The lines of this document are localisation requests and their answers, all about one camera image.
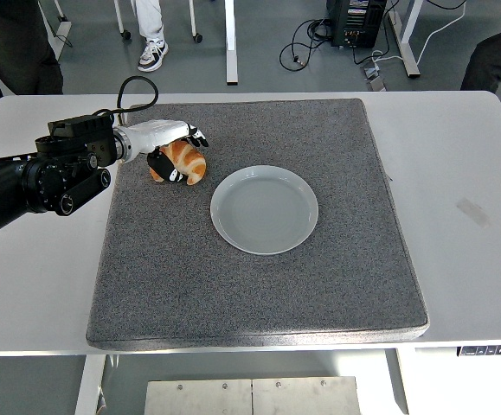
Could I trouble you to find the black computer tower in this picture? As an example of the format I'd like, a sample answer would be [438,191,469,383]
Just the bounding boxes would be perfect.
[325,0,389,49]

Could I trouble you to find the person in dark clothing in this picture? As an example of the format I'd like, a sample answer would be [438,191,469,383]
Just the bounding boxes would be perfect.
[0,0,65,140]

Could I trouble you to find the black table control panel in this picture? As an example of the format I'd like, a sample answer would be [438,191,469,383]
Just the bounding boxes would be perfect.
[456,344,501,357]

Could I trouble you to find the white desk leg narrow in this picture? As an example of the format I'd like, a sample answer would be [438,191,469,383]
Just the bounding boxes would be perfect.
[223,0,239,86]

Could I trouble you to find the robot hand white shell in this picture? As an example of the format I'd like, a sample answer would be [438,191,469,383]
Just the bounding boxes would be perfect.
[122,118,210,185]

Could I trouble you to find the pale grey round plate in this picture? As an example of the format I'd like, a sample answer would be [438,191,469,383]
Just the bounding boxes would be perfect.
[209,165,320,256]

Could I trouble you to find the grey power strip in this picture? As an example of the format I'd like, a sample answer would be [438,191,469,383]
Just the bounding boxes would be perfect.
[361,60,389,92]

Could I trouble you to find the person's legs with sneaker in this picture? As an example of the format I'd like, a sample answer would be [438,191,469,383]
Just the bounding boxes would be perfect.
[129,0,170,73]

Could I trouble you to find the grey speckled foam mat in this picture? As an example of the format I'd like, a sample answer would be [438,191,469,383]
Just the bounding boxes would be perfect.
[85,98,430,350]

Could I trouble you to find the white cart leg with caster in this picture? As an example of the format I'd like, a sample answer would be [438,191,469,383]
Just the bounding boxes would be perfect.
[187,0,204,44]
[113,0,132,42]

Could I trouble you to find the white desk leg slanted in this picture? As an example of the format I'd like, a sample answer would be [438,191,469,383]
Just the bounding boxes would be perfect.
[386,0,421,80]

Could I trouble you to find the grey metal plate with screws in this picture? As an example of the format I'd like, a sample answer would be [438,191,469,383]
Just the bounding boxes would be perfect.
[252,375,363,415]
[144,376,254,415]

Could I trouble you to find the grey tape strip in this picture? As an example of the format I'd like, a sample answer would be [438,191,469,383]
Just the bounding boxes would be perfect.
[455,197,491,228]

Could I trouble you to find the black floor cable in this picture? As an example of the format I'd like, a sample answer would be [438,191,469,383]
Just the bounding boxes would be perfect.
[279,17,336,70]

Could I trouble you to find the golden croissant bread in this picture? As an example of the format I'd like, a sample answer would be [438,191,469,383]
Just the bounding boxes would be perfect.
[149,140,208,187]

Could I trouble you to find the white table leg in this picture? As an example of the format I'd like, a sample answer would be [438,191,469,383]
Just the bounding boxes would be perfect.
[74,354,106,415]

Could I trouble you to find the white floor cable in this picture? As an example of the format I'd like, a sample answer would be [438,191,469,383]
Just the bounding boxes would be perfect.
[414,0,467,66]

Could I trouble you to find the white desk foot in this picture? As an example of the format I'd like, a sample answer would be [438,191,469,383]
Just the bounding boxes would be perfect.
[37,0,73,60]

